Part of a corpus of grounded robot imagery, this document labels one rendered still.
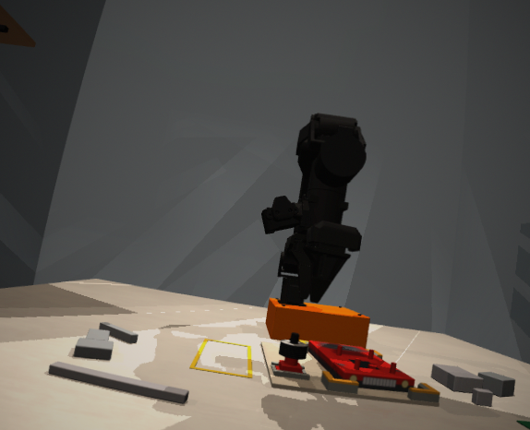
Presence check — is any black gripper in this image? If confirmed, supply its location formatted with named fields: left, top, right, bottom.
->
left=285, top=189, right=362, bottom=303

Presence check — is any dark grey long bar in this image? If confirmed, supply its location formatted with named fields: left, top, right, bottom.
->
left=48, top=362, right=189, bottom=404

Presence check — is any yellow rectangular outline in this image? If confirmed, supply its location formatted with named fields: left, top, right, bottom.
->
left=189, top=339, right=252, bottom=378

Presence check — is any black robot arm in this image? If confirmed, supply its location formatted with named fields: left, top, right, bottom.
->
left=261, top=113, right=367, bottom=307

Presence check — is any black and grey wheel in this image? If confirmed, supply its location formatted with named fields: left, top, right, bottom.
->
left=279, top=340, right=307, bottom=360

